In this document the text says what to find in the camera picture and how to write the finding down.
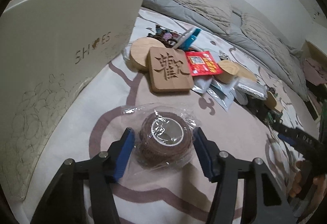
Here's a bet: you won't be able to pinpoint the brown tape roll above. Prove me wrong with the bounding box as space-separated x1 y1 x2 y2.
122 103 200 171

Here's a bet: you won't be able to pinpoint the square carved wooden coaster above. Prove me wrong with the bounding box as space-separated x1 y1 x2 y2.
147 47 194 93

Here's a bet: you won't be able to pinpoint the person's right hand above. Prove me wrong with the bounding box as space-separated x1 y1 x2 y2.
289 161 326 201

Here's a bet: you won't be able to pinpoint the pink clothes pile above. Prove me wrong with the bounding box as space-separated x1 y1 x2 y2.
303 57 326 86

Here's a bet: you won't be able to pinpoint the silver blister pack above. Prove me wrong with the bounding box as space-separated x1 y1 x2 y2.
235 77 268 100

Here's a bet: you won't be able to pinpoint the right beige pillow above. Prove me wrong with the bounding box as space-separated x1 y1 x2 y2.
241 13 297 77

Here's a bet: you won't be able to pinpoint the right wooden cubby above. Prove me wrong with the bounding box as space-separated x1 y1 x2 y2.
301 41 326 123

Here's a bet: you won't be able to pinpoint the silver foil pouches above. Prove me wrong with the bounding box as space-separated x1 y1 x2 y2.
192 75 238 111

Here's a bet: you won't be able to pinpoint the oval wooden box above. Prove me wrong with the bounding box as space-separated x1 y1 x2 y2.
215 60 239 84

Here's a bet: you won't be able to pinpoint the red sachet packet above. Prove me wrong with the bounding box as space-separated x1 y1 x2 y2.
185 51 223 77

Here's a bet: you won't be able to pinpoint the cartoon bear blanket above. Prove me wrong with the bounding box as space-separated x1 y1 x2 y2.
23 6 320 224

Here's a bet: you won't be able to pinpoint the white shoe box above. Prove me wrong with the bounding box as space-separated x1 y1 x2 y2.
1 0 143 200

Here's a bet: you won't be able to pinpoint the purple knitted scrunchie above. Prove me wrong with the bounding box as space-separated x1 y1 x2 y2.
147 25 180 44

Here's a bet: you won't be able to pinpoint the round wooden coaster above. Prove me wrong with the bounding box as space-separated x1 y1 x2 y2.
130 37 165 72

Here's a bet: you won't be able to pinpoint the grey duvet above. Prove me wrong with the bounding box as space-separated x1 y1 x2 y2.
142 0 308 101

